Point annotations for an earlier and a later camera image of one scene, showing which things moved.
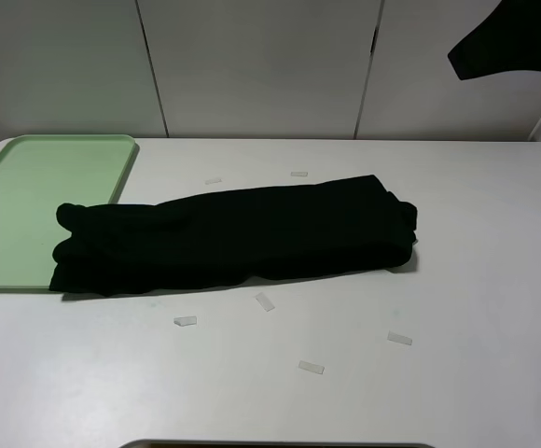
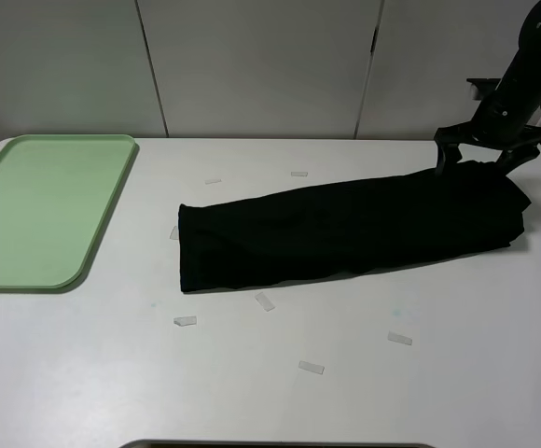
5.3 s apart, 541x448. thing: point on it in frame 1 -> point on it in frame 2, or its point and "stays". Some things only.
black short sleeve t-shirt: (349, 225) -> (389, 225)
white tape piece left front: (185, 320) stays
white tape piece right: (399, 338) stays
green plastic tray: (19, 186) stays
